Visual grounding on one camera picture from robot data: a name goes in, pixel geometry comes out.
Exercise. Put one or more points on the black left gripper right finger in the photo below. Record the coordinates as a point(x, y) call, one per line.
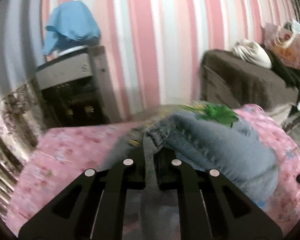
point(210, 205)

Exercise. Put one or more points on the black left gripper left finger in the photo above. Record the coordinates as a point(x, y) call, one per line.
point(91, 207)

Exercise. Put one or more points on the blue denim jacket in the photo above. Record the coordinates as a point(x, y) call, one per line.
point(235, 151)

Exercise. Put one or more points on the pink floral bed quilt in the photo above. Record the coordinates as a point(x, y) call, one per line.
point(62, 154)

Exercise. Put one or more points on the floral beige curtain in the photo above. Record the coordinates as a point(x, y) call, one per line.
point(21, 125)

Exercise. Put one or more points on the grey water dispenser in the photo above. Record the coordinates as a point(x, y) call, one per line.
point(77, 88)

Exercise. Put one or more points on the brown blanket covered furniture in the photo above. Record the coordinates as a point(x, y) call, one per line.
point(229, 80)

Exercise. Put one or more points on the black garment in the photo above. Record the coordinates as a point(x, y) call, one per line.
point(290, 76)

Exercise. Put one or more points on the white folded garment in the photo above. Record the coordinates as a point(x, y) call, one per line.
point(252, 52)

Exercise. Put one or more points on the pink floral gift bag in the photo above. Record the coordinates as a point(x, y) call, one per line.
point(285, 44)

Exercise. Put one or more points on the light blue cloth cover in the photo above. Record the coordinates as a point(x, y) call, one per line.
point(71, 24)

